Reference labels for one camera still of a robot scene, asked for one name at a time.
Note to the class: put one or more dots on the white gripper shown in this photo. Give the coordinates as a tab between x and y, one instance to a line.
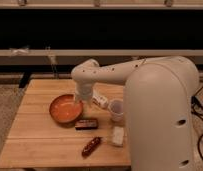
83	92

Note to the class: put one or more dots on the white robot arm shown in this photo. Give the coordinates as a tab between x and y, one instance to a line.
157	106

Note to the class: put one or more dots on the small white bottle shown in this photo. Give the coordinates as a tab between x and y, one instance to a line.
100	101

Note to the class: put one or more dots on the orange bowl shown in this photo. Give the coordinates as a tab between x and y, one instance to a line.
64	109

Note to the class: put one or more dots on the clear plastic cup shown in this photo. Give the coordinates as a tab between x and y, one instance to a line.
115	108

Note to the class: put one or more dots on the brown sausage toy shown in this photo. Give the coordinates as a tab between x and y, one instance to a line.
91	146

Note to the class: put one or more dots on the white sponge block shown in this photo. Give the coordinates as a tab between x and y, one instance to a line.
117	136

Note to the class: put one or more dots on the black table leg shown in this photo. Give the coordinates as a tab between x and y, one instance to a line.
25	79

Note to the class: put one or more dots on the grey metal rail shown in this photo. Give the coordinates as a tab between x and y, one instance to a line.
27	57

